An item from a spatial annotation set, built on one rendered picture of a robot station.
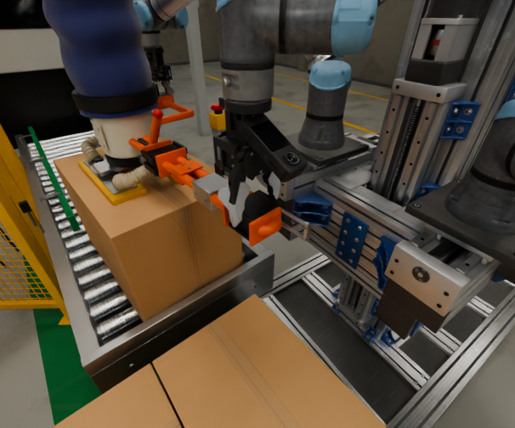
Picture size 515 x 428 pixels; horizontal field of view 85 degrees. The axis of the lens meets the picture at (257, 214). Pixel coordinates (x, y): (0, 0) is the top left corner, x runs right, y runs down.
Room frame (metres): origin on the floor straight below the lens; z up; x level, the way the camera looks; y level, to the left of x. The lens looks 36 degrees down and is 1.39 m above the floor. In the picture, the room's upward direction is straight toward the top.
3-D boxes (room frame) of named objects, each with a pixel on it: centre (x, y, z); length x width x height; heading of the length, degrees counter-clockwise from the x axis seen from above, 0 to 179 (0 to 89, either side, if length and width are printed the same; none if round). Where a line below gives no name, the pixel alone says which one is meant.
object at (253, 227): (0.42, 0.01, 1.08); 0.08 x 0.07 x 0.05; 42
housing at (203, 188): (0.52, 0.10, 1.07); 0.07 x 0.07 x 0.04; 42
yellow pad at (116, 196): (0.81, 0.48, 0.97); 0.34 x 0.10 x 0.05; 42
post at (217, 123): (1.36, 0.19, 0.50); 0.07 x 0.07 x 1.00; 39
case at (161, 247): (0.87, 0.41, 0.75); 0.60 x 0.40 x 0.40; 42
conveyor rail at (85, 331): (1.30, 1.20, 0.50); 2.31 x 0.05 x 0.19; 39
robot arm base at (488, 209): (0.49, -0.49, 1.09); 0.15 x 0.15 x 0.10
